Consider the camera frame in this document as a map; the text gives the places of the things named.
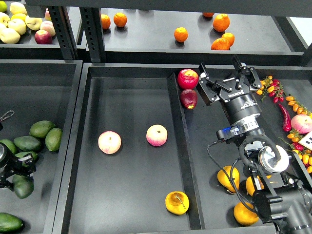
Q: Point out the green avocado far left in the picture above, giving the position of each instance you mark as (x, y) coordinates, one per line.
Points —
(10, 145)

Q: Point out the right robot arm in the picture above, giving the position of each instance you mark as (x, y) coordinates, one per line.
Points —
(283, 188)

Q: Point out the pink apple left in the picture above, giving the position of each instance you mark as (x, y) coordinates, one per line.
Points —
(109, 142)

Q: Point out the green avocado right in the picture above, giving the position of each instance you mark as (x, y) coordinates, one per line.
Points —
(53, 139)

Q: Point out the dark red apple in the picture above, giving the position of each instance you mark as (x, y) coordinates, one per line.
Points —
(188, 98)

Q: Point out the black centre bin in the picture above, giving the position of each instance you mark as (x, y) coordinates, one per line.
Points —
(124, 193)

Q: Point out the orange centre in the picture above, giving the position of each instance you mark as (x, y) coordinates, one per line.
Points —
(181, 34)

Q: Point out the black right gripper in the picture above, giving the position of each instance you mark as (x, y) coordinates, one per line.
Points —
(237, 101)

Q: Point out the pink apple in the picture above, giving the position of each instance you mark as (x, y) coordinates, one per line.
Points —
(109, 142)
(156, 135)

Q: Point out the orange lower right back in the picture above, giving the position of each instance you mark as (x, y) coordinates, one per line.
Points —
(229, 37)

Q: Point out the orange top edge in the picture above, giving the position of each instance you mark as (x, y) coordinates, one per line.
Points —
(207, 14)

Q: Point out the black upper shelf tray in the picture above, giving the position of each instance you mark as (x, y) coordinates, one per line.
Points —
(148, 37)

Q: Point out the green avocado top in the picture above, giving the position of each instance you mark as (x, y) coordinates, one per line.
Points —
(41, 128)

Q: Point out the pale yellow apple front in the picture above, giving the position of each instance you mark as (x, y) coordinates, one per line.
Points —
(9, 36)

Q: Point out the cherry tomato bunch lower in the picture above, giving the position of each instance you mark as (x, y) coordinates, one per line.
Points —
(292, 142)

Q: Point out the cherry tomato bunch upper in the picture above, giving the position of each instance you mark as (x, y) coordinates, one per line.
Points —
(271, 87)

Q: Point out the yellow pear under arm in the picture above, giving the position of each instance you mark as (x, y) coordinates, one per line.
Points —
(250, 186)

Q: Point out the black shelf upright right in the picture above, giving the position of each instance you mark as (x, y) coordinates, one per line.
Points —
(91, 22)

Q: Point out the green avocado lower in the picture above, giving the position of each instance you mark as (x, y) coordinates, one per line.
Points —
(23, 154)

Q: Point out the white label card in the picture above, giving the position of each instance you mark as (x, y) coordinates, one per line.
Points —
(306, 141)

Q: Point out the green avocado bottom left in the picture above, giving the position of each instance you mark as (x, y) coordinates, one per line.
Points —
(10, 223)

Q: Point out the orange tomato bunch middle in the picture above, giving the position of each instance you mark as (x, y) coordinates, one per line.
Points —
(297, 106)

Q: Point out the black left bin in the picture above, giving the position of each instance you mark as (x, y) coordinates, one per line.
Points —
(38, 90)

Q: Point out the orange far left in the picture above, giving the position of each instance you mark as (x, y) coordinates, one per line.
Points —
(105, 21)

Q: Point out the pink apple right bin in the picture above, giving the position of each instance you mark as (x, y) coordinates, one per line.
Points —
(301, 123)

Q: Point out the dark green avocado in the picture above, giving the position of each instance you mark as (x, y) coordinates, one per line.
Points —
(23, 186)

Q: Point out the green avocado middle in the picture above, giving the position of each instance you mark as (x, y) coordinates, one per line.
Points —
(27, 143)

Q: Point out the cherry tomato bunch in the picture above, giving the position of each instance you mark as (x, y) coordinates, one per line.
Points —
(271, 87)
(292, 142)

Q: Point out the bright red apple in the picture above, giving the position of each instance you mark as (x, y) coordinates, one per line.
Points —
(187, 79)

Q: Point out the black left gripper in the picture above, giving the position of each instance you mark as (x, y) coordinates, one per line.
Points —
(10, 165)

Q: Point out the yellow pear bottom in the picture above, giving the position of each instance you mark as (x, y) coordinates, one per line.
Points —
(244, 216)

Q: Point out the black bin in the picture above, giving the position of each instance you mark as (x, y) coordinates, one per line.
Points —
(38, 90)
(124, 193)

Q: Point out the pink apple centre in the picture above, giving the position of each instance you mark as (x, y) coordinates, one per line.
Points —
(156, 135)

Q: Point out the orange lower right front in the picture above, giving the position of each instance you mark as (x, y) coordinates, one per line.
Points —
(220, 44)

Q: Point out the yellow pear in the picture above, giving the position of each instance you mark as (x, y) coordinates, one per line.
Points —
(224, 178)
(177, 202)
(244, 216)

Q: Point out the red chili pepper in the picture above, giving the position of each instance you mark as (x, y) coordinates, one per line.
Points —
(286, 118)

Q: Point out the large orange right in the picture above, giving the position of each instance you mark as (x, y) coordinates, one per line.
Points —
(221, 22)

